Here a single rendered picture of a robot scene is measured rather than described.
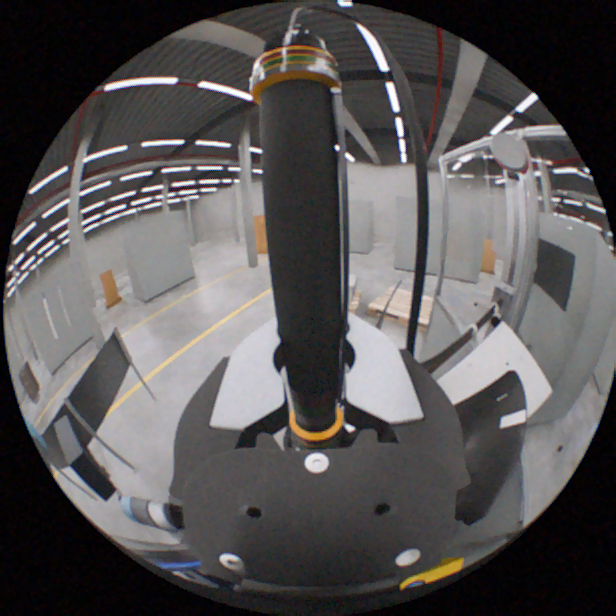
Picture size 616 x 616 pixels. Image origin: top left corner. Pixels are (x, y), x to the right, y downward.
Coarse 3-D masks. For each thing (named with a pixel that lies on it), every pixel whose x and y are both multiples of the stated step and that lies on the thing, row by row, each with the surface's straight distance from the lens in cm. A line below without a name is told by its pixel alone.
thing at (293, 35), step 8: (280, 32) 17; (288, 32) 15; (296, 32) 14; (304, 32) 15; (272, 40) 14; (280, 40) 14; (288, 40) 13; (296, 40) 13; (304, 40) 13; (312, 40) 14; (320, 40) 15; (264, 48) 15; (272, 48) 13; (280, 48) 17; (320, 48) 16
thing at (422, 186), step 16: (352, 16) 29; (368, 32) 27; (384, 48) 23; (400, 80) 19; (416, 112) 17; (416, 128) 16; (416, 144) 16; (416, 160) 15; (416, 176) 15; (416, 192) 15; (416, 240) 15; (416, 256) 15; (416, 272) 15; (416, 288) 16; (416, 304) 16; (496, 304) 53; (416, 320) 17; (480, 320) 42; (416, 336) 18; (464, 336) 34; (448, 352) 30
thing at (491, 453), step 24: (504, 384) 31; (456, 408) 31; (480, 408) 28; (504, 408) 26; (480, 432) 24; (504, 432) 23; (480, 456) 21; (504, 456) 21; (480, 480) 20; (504, 480) 20; (456, 504) 19; (480, 504) 19
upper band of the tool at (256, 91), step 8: (288, 48) 12; (296, 48) 12; (304, 48) 12; (312, 48) 12; (264, 56) 12; (280, 56) 11; (280, 64) 10; (288, 72) 10; (296, 72) 10; (304, 72) 10; (312, 72) 10; (264, 80) 10; (272, 80) 10; (280, 80) 10; (320, 80) 10; (328, 80) 10; (256, 88) 11; (264, 88) 11; (256, 96) 11
